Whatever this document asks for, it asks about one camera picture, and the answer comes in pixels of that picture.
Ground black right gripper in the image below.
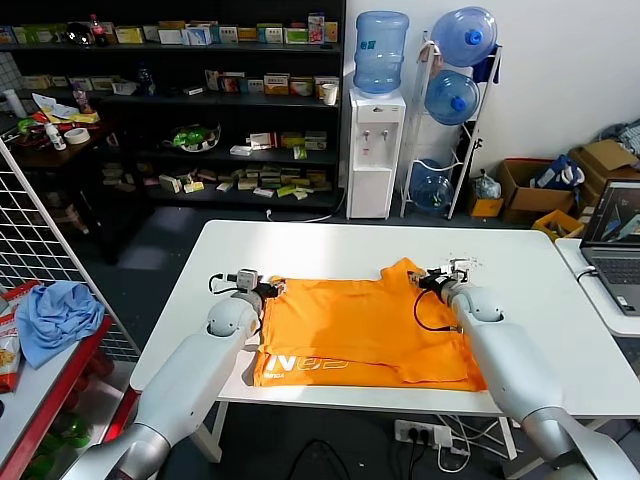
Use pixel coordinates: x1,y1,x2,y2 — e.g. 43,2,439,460
407,268,450,294

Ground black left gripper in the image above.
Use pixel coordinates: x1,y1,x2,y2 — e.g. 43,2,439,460
252,276,289,302

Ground orange t-shirt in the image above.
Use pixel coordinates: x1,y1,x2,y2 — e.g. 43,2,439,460
252,257,489,394

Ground blue grey clothes pile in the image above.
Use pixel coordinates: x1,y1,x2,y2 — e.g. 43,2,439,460
597,118,640,156

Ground white metal jug rack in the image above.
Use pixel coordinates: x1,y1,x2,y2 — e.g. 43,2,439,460
400,29,504,221

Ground small yellow bin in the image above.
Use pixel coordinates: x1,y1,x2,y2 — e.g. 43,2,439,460
469,197,504,219

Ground grey plastic bag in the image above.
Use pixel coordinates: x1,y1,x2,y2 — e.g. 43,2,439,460
472,172,502,201

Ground white water dispenser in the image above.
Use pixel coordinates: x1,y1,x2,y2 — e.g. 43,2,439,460
348,88,407,220

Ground open brown cardboard box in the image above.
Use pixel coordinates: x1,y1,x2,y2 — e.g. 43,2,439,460
497,158,576,225

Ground yellow plastic crate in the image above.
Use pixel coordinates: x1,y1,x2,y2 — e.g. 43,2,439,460
531,209,585,242

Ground white power strip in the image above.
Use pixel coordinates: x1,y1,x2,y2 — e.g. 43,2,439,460
394,419,454,448

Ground green white bowl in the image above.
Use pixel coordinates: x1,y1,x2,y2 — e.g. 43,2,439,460
170,124,223,152

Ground blue tote bag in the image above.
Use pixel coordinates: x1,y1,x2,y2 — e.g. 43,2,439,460
530,154,586,192

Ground grey laptop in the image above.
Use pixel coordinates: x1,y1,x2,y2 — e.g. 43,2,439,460
578,179,640,317

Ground yellow white box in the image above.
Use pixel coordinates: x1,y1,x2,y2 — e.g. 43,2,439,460
264,73,291,96

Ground dark blue hanging cloth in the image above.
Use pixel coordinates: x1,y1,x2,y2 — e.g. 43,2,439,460
472,44,503,85

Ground tall brown cardboard box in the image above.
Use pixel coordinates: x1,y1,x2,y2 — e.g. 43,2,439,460
569,139,640,211

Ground light blue crumpled cloth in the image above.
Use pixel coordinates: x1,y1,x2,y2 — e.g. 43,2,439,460
14,280,106,370

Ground blue labelled water jug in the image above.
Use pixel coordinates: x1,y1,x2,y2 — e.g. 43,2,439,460
353,10,410,97

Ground black shelving unit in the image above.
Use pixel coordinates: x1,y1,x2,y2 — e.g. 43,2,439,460
0,0,348,211

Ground green plastic bottle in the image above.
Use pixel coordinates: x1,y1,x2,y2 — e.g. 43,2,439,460
49,414,94,450

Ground dark wooden table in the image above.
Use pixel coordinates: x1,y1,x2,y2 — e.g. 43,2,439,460
0,114,151,266

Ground red white package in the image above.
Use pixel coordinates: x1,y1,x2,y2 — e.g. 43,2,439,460
0,282,41,316

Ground small white bottle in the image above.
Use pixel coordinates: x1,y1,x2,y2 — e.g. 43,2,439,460
44,122,68,152

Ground purple drink bottle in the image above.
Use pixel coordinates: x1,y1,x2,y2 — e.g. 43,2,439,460
73,81,95,115

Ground red framed white shelf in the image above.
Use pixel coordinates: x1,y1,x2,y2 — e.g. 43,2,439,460
0,314,141,480

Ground orange snack bag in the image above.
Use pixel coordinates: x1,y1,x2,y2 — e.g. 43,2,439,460
0,339,21,396

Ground loose paper sheets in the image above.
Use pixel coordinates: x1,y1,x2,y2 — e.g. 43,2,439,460
31,92,75,121

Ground cola bottle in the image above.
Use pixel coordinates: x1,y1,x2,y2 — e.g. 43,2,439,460
88,13,109,48

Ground shiny dark dome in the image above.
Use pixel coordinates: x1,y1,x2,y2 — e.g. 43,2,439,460
65,21,95,47

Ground white cylinder roll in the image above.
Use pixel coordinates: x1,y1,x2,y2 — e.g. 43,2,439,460
2,89,27,119

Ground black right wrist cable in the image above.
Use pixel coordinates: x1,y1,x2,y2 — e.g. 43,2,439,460
412,288,464,334

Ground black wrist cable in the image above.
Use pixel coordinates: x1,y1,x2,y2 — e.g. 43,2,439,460
412,288,464,334
208,272,240,297

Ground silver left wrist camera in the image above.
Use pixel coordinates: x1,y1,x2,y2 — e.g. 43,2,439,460
235,268,264,291

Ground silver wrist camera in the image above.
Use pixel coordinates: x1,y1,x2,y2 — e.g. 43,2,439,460
235,268,264,291
447,257,474,281

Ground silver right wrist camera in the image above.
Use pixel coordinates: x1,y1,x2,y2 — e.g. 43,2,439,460
447,257,474,281

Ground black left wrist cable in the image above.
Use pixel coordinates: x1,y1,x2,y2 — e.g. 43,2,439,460
208,272,240,297

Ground white floor cable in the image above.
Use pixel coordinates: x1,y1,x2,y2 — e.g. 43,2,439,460
265,188,348,224

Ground white wire grid panel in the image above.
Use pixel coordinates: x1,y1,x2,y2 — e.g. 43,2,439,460
0,137,141,361

